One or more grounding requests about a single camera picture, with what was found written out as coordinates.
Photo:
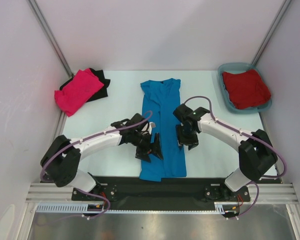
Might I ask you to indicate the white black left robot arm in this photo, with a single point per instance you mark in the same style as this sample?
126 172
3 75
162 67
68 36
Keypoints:
60 164

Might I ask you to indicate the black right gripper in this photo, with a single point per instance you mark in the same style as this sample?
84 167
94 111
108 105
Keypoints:
192 142

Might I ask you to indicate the black folded t shirt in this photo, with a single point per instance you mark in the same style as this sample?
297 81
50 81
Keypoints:
86 86

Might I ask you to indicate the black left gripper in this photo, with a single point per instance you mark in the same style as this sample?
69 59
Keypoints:
154 148

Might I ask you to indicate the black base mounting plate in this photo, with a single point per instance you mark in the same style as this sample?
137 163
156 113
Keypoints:
180 194

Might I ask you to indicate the red t shirt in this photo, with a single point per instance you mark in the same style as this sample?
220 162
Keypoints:
246 90

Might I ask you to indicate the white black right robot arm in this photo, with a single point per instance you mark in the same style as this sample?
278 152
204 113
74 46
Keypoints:
255 151

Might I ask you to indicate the grey slotted cable duct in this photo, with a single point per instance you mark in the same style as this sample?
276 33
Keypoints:
95 208

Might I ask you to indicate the aluminium front frame rail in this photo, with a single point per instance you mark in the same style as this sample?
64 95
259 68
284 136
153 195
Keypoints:
268 193

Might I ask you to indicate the aluminium corner post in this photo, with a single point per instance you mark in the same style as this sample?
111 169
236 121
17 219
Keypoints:
45 27
286 4

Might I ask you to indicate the pink folded t shirt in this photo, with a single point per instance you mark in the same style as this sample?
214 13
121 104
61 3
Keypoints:
67 106

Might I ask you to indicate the left aluminium corner post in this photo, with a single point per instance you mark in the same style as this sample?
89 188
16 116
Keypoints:
45 27

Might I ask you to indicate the blue t shirt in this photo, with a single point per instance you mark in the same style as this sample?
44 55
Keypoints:
162 98

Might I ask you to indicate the right aluminium corner post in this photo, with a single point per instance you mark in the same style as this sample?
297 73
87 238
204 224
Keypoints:
286 4

